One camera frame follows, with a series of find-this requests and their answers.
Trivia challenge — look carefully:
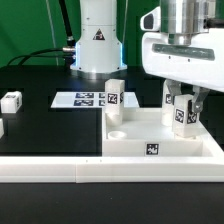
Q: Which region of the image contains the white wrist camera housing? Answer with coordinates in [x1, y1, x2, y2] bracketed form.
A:
[140, 7, 161, 32]

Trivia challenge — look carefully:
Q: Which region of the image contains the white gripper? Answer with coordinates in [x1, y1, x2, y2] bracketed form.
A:
[142, 28, 224, 113]

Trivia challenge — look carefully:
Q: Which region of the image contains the tag plate with markers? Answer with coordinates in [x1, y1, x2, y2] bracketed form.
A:
[50, 91, 140, 110]

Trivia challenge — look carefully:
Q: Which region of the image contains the partial white block left edge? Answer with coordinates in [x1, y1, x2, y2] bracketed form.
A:
[0, 118, 4, 139]

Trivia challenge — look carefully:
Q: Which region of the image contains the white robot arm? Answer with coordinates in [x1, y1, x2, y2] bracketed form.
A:
[71, 0, 224, 112]

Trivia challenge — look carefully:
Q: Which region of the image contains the white U-shaped fence wall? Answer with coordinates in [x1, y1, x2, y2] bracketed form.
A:
[0, 118, 224, 184]

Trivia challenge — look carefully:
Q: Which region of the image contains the black cable bundle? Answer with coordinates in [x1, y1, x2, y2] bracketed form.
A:
[6, 0, 78, 66]

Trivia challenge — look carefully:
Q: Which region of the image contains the white square table top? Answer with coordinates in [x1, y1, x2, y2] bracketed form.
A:
[102, 108, 224, 157]

